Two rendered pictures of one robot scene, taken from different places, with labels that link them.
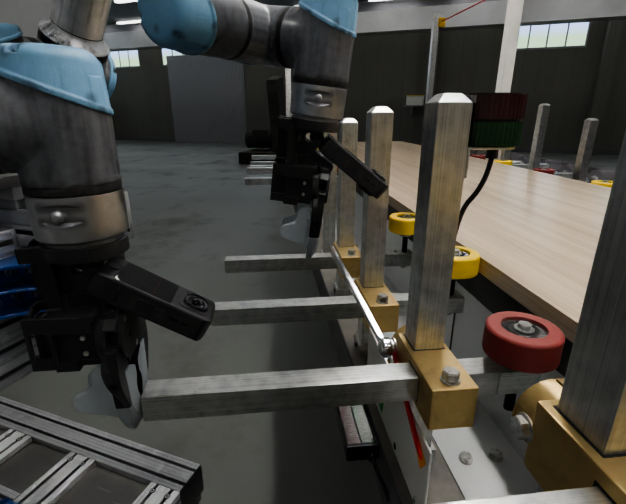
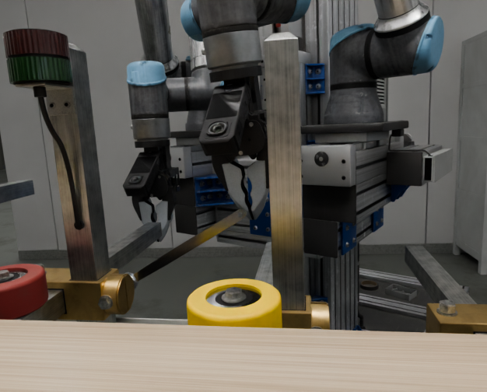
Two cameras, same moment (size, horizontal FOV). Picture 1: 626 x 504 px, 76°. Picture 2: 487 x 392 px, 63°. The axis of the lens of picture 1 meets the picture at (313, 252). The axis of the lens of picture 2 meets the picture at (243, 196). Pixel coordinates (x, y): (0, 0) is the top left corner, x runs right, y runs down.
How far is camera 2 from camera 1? 0.93 m
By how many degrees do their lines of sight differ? 101
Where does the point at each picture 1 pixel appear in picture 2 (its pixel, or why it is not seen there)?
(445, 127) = not seen: hidden behind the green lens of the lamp
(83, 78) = (130, 73)
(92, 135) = (131, 95)
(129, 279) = (140, 159)
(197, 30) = (188, 28)
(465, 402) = not seen: hidden behind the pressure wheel
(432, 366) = (59, 271)
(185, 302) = (132, 176)
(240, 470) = not seen: outside the picture
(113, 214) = (137, 128)
